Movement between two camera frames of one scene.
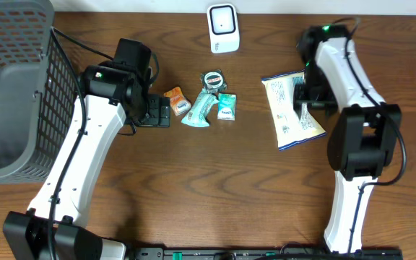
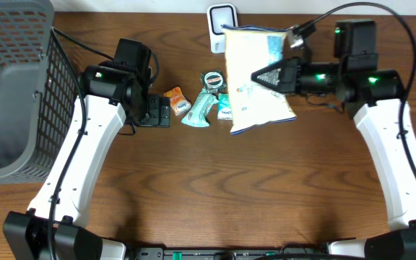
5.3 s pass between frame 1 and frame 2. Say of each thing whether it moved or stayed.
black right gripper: moved
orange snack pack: stayed
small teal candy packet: stayed
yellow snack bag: moved
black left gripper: stayed
